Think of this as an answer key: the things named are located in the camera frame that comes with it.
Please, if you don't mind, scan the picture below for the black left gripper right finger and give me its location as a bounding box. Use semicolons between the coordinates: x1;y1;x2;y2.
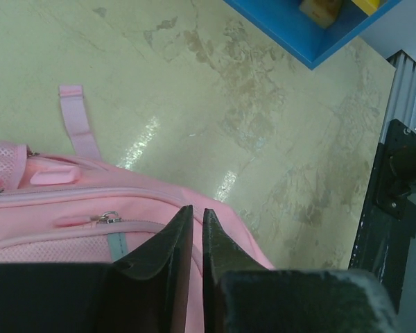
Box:
202;210;399;332

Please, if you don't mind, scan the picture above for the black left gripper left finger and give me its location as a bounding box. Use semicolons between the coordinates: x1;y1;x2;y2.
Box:
0;206;193;332

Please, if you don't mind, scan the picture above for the pink student backpack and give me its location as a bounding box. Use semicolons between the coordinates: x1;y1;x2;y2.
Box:
0;85;271;332

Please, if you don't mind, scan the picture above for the blue yellow pink shelf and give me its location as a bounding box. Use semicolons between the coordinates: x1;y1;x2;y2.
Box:
226;0;400;69

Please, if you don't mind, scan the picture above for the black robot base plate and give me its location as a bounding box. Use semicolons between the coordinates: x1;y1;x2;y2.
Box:
349;119;416;310

